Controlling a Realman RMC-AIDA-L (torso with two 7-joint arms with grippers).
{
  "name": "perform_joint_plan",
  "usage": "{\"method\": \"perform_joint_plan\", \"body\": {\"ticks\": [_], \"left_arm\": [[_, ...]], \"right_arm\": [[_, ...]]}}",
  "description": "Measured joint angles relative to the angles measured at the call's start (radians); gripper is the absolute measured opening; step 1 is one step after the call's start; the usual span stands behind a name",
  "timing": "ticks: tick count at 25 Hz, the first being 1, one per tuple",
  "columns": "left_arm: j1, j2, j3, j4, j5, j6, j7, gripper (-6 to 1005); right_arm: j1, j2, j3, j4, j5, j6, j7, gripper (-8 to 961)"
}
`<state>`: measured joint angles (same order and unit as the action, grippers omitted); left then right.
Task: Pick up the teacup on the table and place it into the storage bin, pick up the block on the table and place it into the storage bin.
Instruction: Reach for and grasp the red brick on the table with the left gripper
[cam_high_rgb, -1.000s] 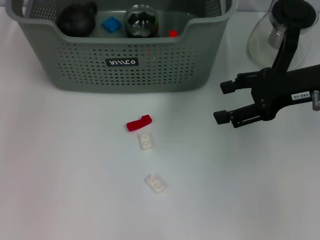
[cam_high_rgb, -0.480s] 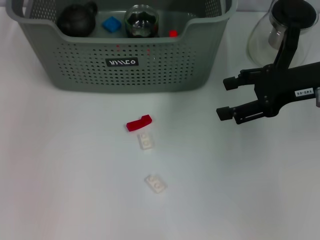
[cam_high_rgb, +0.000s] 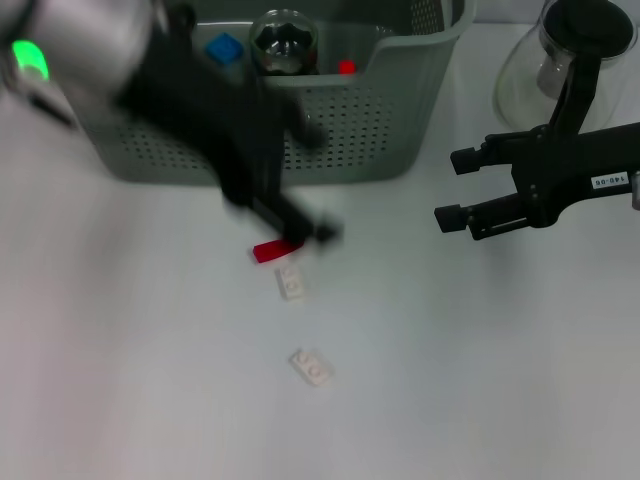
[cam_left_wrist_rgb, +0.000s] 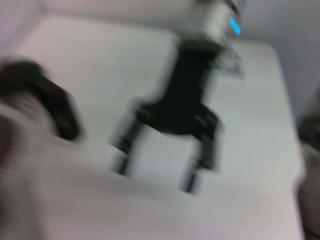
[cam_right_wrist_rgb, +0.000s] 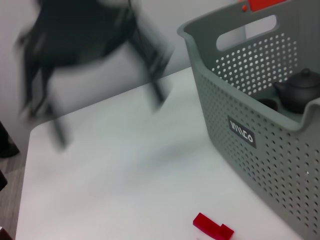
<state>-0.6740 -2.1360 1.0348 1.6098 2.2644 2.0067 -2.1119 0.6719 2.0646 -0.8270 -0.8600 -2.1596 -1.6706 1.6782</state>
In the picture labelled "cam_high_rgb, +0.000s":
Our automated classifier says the glass teacup with black base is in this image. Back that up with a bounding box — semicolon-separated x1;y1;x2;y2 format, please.
249;8;320;77

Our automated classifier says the glass carafe with black handle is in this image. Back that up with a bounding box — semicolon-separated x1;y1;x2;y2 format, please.
493;0;639;135

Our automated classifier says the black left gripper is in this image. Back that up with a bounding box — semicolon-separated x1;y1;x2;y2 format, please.
115;27;345;247

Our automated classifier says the white two-stud brick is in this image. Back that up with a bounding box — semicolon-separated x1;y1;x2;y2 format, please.
274;264;308;301
288;348;335;387

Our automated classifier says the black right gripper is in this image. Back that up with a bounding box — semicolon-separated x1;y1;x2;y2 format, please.
433;122;640;242

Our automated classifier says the blue four-stud brick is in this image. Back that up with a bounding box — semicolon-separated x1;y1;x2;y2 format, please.
204;32;245;65

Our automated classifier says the grey perforated storage bin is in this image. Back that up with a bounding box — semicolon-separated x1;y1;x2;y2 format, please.
74;0;474;189

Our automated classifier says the dark red curved brick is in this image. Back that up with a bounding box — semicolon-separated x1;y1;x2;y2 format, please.
252;238;307;265

